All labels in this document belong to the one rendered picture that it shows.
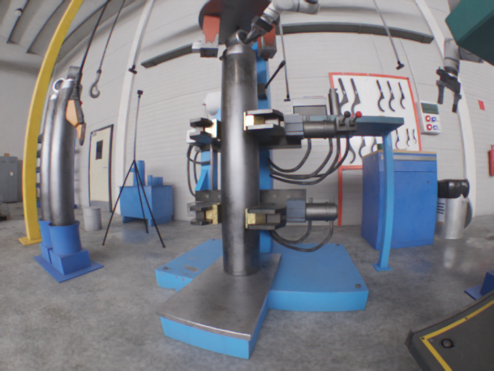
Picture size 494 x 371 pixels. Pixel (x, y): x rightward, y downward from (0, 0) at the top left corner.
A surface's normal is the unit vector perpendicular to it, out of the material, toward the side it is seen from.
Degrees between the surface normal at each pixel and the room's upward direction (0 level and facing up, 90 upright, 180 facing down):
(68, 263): 90
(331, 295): 90
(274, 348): 0
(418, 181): 90
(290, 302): 90
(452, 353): 0
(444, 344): 0
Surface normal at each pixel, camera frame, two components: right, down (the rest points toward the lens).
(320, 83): -0.27, 0.02
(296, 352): -0.01, -1.00
